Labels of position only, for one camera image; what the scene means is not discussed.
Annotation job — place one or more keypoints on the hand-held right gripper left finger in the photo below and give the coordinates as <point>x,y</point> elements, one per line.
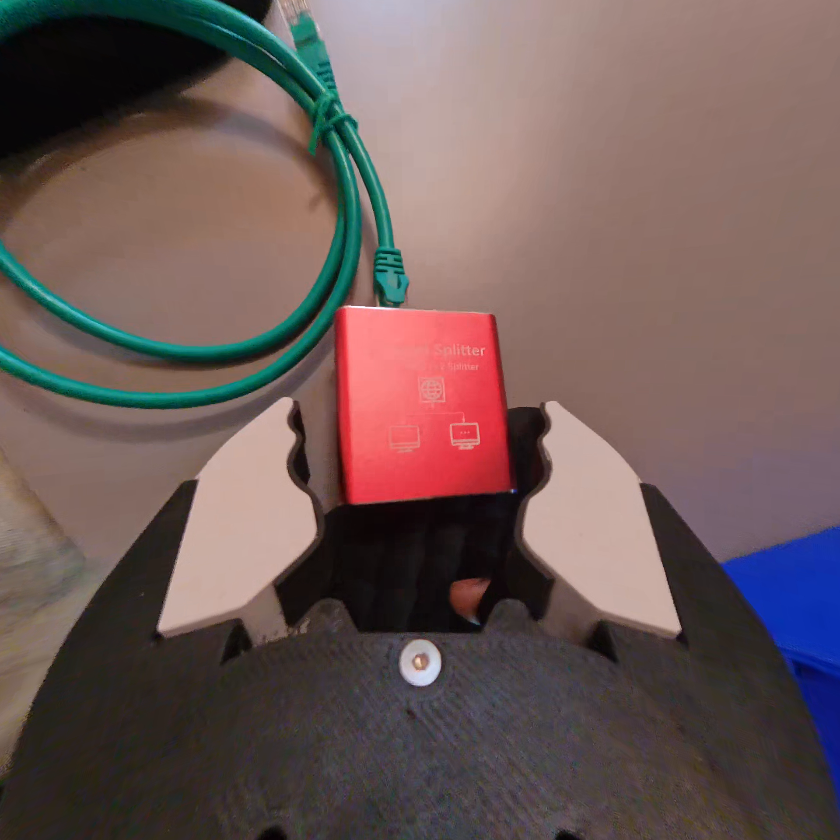
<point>243,518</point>

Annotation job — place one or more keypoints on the red ethernet splitter box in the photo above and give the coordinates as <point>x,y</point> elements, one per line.
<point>423,407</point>

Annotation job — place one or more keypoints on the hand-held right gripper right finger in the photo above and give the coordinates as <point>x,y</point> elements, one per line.
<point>590,525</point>

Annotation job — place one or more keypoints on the person's right hand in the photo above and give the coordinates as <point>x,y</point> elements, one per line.
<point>469,594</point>

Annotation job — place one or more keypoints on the blue plastic bin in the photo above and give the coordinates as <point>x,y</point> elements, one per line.
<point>797,610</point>

